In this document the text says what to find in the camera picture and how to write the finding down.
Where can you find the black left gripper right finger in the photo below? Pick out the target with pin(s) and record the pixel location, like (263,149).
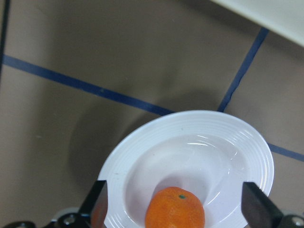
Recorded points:
(260,212)

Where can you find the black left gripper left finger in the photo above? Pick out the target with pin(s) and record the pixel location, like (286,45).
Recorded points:
(92,212)

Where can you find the white round plate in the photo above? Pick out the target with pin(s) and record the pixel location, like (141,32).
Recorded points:
(207,153)

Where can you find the orange fruit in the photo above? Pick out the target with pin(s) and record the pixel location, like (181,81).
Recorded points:
(175,207)

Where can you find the cream bear tray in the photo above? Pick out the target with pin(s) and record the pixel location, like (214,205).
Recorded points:
(283,17)

